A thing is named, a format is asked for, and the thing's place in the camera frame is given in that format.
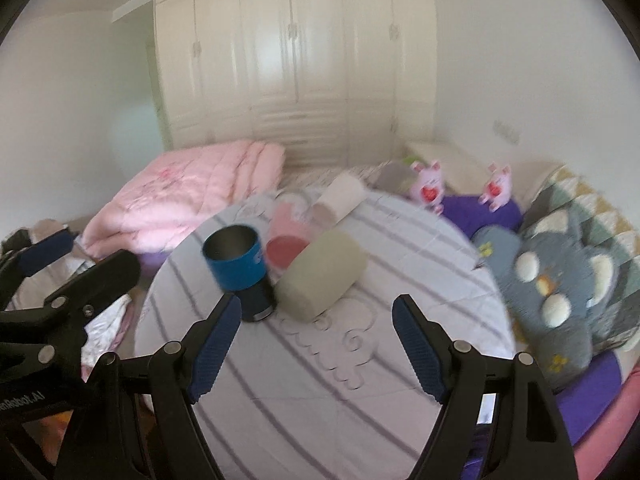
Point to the sage green cup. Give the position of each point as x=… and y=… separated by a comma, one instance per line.
x=320, y=276

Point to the blue steel cup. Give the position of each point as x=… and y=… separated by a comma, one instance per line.
x=236, y=270

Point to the cream wardrobe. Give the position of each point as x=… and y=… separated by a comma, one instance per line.
x=290, y=60

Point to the pink plush toy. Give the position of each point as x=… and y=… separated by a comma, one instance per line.
x=496, y=186
x=429, y=186

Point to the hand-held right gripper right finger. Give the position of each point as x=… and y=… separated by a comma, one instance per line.
x=419, y=355

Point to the white cup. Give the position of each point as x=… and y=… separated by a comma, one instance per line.
x=343, y=195

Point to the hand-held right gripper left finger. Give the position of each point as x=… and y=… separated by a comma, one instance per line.
x=215, y=355

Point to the pink cup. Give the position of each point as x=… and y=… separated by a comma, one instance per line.
x=286, y=254

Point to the grey cat plush pillow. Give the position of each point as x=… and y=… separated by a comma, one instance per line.
x=550, y=270

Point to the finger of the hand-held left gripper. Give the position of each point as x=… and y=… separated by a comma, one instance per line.
x=46, y=251
x=102, y=275

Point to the pink folded quilt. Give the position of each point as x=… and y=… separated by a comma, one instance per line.
x=175, y=200

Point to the light cloth pile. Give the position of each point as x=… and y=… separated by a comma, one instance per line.
x=111, y=321

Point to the white bedside cabinet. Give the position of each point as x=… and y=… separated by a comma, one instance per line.
x=450, y=160

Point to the white wall socket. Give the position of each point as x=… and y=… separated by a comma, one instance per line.
x=507, y=131

